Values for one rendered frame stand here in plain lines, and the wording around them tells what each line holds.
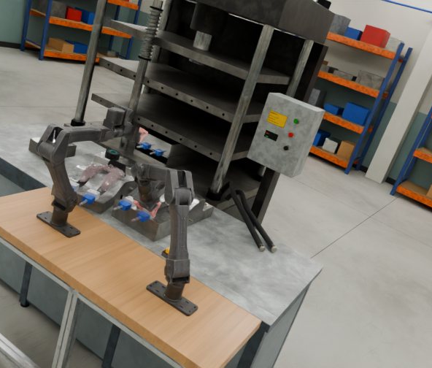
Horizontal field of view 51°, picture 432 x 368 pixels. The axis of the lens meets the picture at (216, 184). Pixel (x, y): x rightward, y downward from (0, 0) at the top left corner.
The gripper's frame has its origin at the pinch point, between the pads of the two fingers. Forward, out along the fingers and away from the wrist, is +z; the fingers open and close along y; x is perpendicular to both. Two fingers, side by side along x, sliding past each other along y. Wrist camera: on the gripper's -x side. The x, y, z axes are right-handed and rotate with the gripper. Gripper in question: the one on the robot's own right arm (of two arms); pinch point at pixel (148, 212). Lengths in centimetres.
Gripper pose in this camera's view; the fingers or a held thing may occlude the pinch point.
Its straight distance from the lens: 202.1
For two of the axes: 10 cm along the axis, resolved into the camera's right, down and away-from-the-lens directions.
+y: -8.2, -4.2, 3.9
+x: -5.7, 5.9, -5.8
